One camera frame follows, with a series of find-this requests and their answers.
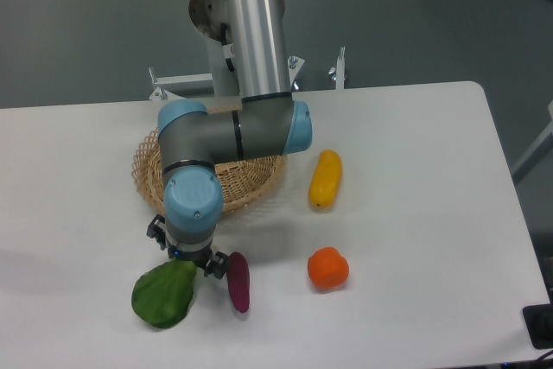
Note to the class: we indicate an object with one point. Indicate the purple eggplant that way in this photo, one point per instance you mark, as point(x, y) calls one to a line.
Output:
point(238, 282)

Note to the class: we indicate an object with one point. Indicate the yellow elongated vegetable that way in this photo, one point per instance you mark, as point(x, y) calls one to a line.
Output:
point(325, 184)

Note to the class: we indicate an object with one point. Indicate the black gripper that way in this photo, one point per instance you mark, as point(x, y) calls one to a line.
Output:
point(213, 264)

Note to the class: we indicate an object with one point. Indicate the orange round fruit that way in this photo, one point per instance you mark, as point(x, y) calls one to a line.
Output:
point(327, 269)

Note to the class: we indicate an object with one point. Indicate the white table leg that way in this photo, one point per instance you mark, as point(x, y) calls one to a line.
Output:
point(539, 148)

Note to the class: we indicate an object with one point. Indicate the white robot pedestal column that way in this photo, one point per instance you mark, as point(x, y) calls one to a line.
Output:
point(210, 18)

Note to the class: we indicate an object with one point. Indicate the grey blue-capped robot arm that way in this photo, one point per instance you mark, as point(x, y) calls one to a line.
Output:
point(193, 141)

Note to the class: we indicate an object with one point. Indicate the black device at edge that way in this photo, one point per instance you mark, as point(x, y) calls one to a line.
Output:
point(538, 321)

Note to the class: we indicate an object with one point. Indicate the woven wicker basket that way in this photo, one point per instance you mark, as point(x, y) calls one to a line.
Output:
point(242, 182)

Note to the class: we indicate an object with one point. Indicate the green bok choy vegetable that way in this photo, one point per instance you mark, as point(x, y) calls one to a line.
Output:
point(162, 296)

